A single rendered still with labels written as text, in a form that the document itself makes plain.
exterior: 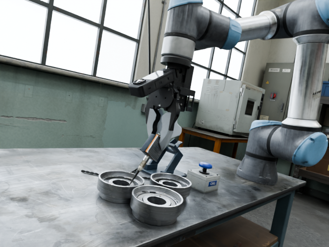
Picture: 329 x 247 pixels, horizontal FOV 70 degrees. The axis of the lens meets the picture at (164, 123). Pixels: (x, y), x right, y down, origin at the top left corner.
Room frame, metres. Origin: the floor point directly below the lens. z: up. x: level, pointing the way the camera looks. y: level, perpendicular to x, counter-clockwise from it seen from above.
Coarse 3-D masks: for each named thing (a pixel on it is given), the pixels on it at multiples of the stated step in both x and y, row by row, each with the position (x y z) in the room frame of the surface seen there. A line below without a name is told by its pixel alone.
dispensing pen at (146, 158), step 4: (152, 136) 0.54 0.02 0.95; (160, 136) 0.56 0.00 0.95; (148, 140) 0.54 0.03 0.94; (152, 140) 0.54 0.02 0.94; (144, 144) 0.54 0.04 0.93; (148, 144) 0.53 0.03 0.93; (140, 148) 0.53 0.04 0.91; (144, 148) 0.53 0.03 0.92; (144, 152) 0.53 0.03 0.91; (144, 156) 0.53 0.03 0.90; (148, 156) 0.53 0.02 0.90; (144, 160) 0.53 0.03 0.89; (148, 160) 0.53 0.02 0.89; (140, 164) 0.52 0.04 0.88; (144, 164) 0.52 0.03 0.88; (140, 168) 0.52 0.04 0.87; (136, 172) 0.52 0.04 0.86; (132, 180) 0.51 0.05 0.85
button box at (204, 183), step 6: (192, 174) 0.67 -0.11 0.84; (198, 174) 0.66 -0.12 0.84; (204, 174) 0.67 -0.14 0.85; (210, 174) 0.68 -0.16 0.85; (216, 174) 0.69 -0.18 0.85; (192, 180) 0.67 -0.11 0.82; (198, 180) 0.66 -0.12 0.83; (204, 180) 0.64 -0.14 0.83; (210, 180) 0.65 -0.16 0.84; (216, 180) 0.68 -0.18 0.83; (192, 186) 0.67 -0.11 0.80; (198, 186) 0.65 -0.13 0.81; (204, 186) 0.64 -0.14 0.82; (210, 186) 0.66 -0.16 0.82; (216, 186) 0.68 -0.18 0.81; (204, 192) 0.64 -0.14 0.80
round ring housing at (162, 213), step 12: (132, 192) 0.46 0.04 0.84; (156, 192) 0.51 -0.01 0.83; (168, 192) 0.51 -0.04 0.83; (132, 204) 0.44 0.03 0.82; (144, 204) 0.42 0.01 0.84; (156, 204) 0.49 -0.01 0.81; (168, 204) 0.46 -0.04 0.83; (180, 204) 0.44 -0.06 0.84; (144, 216) 0.42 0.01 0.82; (156, 216) 0.42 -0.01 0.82; (168, 216) 0.42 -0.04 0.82
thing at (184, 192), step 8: (152, 176) 0.59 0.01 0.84; (160, 176) 0.62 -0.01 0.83; (168, 176) 0.63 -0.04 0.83; (176, 176) 0.63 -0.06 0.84; (152, 184) 0.55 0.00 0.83; (160, 184) 0.54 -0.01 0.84; (168, 184) 0.60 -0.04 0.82; (176, 184) 0.59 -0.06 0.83; (184, 192) 0.54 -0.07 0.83; (184, 200) 0.56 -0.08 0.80
